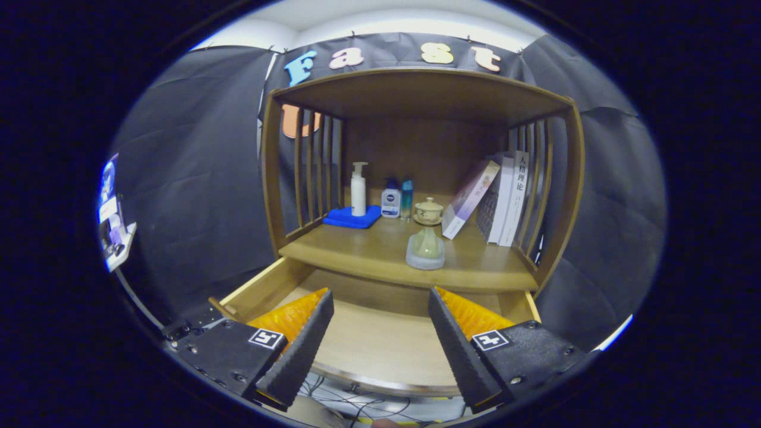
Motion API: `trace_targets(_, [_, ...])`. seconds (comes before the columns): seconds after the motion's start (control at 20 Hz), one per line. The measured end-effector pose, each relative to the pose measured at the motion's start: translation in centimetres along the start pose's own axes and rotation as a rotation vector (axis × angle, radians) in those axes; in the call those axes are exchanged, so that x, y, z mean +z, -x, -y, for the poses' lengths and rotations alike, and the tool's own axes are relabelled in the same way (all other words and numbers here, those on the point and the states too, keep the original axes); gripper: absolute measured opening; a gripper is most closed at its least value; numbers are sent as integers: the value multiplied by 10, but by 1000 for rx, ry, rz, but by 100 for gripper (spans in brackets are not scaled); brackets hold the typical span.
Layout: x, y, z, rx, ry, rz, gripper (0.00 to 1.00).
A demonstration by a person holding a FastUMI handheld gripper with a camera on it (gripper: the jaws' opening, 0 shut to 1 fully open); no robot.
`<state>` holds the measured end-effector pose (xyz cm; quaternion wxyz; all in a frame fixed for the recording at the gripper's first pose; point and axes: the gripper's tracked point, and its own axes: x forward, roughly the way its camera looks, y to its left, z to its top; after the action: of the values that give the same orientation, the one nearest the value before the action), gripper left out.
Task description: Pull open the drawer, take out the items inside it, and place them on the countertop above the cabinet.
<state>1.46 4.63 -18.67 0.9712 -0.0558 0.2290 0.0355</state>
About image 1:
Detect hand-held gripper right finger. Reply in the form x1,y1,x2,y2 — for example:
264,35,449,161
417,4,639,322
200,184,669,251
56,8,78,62
428,286,589,414

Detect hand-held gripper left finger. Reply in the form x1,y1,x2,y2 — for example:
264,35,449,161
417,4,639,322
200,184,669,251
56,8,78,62
163,288,335,411

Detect wooden drawer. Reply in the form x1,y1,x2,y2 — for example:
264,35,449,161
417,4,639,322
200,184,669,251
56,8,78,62
209,257,543,398

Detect pale green ceramic tea pitcher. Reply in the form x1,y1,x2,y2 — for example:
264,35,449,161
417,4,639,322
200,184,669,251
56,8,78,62
405,227,446,270

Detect wooden countertop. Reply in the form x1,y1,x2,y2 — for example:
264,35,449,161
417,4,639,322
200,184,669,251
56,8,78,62
278,205,539,293

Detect wooden cabinet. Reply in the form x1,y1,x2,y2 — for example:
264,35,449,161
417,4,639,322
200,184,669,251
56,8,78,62
260,67,586,298

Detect blue cloth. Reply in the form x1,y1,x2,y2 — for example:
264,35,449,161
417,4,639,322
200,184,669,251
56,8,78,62
323,205,382,229

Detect lidded beige tea cup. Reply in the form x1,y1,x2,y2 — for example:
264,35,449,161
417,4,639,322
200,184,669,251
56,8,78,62
413,197,445,226

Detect leaning purple white book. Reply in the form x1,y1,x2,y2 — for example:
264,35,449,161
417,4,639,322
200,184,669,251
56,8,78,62
441,159,501,240

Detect plain white book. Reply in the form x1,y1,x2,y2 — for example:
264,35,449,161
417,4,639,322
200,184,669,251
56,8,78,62
476,156,515,244

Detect white lotion bottle blue cap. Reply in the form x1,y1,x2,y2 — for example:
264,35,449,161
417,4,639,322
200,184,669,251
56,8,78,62
381,177,401,219

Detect white pump bottle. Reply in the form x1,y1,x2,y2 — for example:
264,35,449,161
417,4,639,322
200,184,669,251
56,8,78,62
350,162,369,217

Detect black backdrop cloth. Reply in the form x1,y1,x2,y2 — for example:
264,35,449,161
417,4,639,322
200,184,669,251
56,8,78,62
107,33,666,351

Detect floor cables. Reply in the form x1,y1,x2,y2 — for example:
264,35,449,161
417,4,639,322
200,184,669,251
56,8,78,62
297,374,470,426

